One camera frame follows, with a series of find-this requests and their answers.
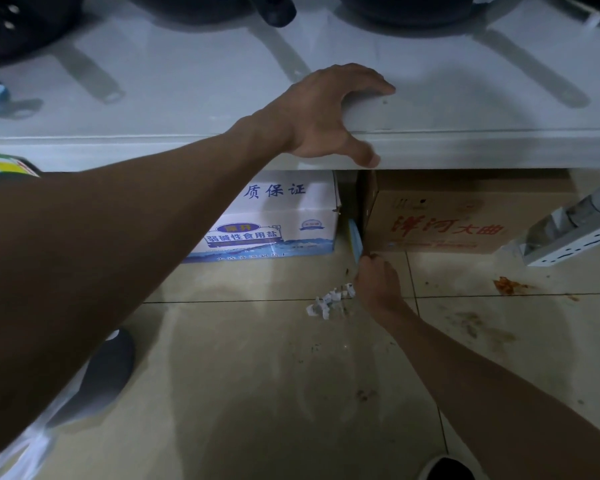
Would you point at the person's right hand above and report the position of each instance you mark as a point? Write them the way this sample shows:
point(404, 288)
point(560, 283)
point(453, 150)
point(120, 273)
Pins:
point(380, 287)

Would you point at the person's left hand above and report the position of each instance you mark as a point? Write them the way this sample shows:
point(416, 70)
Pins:
point(310, 119)

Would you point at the person's right fingers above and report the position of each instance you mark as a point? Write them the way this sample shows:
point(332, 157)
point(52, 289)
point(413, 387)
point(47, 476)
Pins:
point(367, 267)

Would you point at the person's left thumb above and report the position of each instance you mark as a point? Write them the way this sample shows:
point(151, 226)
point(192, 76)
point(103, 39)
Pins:
point(364, 153)

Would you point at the blue and yellow sponge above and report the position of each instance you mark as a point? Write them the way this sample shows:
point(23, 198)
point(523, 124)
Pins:
point(356, 239)

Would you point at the person's right forearm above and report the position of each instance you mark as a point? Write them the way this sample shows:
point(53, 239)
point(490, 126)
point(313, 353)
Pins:
point(480, 394)

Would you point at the person's left forearm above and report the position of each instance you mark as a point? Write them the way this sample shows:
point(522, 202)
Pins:
point(105, 269)

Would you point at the crumpled white paper scrap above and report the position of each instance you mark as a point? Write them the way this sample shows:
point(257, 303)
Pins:
point(327, 302)

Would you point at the brown cardboard box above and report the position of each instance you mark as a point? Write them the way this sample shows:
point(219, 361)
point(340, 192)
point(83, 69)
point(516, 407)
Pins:
point(455, 219)

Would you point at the white and blue cardboard box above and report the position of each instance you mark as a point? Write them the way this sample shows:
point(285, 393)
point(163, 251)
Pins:
point(280, 219)

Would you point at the white metal shelf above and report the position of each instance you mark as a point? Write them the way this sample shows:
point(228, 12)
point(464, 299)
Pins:
point(455, 109)

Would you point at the orange food spill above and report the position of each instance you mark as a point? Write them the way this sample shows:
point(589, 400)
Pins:
point(507, 285)

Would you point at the large black pan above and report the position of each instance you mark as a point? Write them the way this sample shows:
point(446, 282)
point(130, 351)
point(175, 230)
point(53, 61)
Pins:
point(410, 7)

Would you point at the black right shoe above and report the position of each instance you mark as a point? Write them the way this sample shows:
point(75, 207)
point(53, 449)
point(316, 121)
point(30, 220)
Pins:
point(447, 469)

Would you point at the black pan with white tag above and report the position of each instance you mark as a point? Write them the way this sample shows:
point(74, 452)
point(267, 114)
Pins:
point(587, 7)

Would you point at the dark grey left shoe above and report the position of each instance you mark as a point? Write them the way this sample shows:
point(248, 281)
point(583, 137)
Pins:
point(100, 374)

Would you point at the yellow and green package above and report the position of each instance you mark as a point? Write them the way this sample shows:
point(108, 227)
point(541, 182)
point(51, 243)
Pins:
point(5, 167)

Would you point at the black perforated pan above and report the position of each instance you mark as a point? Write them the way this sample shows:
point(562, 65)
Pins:
point(20, 19)

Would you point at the white perforated shelf bracket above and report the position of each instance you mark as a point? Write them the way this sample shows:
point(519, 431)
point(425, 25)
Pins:
point(575, 229)

